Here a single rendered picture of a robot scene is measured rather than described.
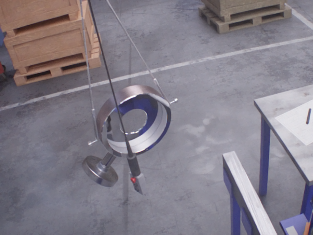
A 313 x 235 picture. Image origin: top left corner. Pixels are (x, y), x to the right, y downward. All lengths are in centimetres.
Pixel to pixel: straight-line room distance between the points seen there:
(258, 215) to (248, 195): 13
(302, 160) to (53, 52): 369
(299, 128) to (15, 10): 370
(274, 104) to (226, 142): 112
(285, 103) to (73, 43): 317
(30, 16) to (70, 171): 218
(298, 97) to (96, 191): 181
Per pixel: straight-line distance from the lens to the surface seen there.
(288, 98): 243
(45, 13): 477
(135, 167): 174
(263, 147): 259
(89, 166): 186
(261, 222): 174
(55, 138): 396
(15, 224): 331
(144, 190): 185
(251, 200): 182
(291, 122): 225
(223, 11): 519
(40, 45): 494
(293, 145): 210
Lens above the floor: 228
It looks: 37 degrees down
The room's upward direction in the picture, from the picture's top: 12 degrees counter-clockwise
